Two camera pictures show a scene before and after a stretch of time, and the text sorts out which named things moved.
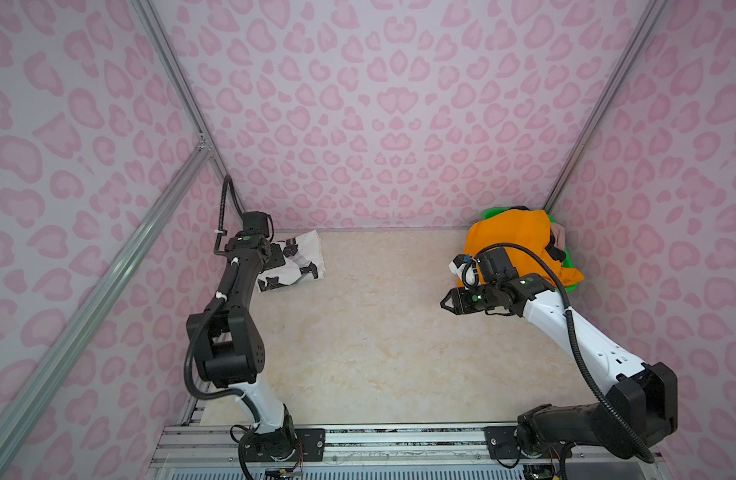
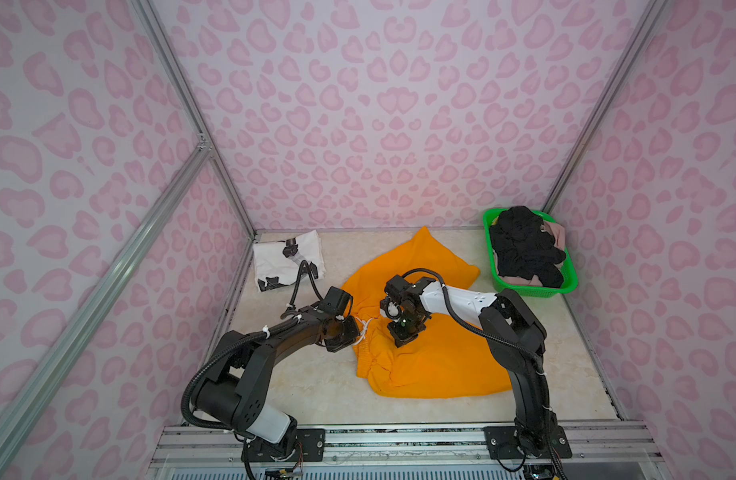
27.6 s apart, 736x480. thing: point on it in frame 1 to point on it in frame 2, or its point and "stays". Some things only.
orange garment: (527, 227) to (446, 360)
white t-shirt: (309, 250) stays
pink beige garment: (559, 233) stays
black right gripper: (458, 307) to (399, 341)
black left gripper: (279, 259) to (354, 325)
